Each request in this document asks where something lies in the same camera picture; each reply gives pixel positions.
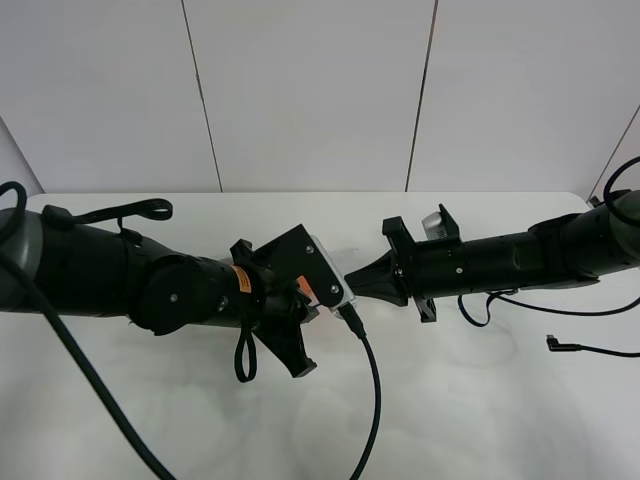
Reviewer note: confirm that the orange fruit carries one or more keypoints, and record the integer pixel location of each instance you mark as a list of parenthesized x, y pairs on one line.
[(307, 290)]

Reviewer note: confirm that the clear zip bag blue seal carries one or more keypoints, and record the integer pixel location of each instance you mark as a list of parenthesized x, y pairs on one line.
[(345, 252)]

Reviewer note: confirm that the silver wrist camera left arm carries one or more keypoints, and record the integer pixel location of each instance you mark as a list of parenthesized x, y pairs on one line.
[(297, 253)]

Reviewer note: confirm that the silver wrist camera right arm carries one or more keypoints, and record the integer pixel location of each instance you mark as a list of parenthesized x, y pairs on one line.
[(440, 225)]

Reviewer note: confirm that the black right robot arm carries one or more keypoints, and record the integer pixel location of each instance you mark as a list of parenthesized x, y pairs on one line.
[(568, 251)]

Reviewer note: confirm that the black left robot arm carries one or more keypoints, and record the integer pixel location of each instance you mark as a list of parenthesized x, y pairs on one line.
[(87, 271)]

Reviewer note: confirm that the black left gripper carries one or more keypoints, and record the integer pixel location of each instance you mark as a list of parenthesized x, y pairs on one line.
[(270, 309)]

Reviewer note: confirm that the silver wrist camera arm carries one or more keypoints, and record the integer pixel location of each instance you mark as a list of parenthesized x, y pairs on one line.
[(297, 253), (440, 225)]

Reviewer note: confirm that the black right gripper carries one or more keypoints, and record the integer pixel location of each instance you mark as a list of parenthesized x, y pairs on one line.
[(410, 261)]

